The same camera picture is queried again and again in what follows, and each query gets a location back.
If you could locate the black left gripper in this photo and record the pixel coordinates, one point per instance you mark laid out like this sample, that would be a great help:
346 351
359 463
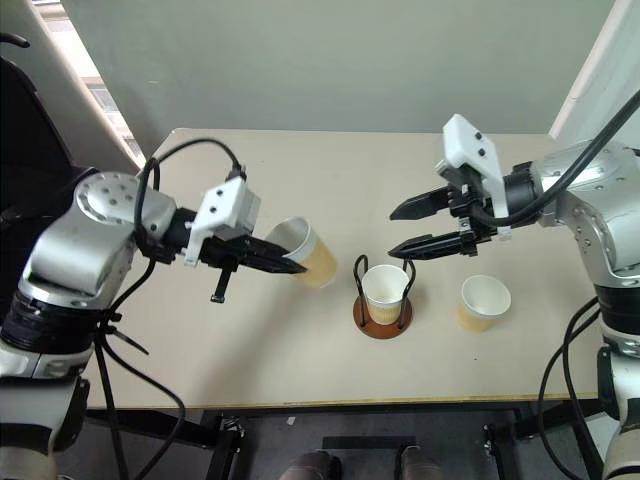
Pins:
226 249

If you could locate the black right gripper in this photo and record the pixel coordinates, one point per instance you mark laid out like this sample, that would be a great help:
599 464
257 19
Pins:
472 202

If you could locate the brown paper cup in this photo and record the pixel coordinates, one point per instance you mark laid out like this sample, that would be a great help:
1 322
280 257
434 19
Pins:
320 265
385 290
485 300

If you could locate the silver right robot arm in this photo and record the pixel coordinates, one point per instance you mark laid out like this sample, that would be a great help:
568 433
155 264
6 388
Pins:
600 220

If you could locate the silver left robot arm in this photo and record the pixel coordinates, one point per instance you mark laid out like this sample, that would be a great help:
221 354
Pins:
75 250

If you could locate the dark rounded shape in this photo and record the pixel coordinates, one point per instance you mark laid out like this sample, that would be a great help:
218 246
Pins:
312 466
419 464

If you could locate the black chair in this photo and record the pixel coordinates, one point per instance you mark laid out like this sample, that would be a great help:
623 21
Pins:
35 145

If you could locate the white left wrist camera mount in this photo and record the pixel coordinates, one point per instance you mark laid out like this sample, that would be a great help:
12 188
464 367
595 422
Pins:
225 202

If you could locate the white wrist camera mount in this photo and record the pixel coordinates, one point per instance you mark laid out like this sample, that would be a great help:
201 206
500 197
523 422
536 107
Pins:
225 202
470 145

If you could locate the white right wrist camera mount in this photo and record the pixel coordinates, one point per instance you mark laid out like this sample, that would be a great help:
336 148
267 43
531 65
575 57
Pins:
470 145

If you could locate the black metal table frame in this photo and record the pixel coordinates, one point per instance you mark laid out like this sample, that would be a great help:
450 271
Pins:
190 430

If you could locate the window with white frame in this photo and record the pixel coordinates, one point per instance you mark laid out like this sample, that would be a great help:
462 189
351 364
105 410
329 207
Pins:
102 97

